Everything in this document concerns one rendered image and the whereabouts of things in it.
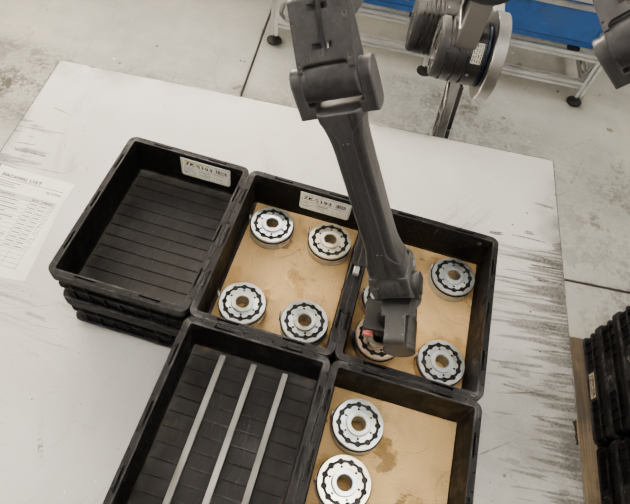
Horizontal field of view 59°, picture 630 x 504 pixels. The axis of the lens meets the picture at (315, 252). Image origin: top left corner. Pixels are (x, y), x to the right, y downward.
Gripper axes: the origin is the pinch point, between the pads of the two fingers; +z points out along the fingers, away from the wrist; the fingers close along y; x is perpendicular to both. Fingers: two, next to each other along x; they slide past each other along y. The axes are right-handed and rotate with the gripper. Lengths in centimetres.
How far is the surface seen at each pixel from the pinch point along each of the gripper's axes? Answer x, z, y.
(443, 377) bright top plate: -5.7, 2.3, 14.8
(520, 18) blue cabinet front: 199, 57, 64
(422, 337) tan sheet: 3.7, 5.9, 10.8
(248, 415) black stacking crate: -20.0, 6.1, -23.4
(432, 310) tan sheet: 11.0, 6.2, 12.9
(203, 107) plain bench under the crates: 73, 25, -57
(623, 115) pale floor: 193, 94, 140
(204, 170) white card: 34, 3, -46
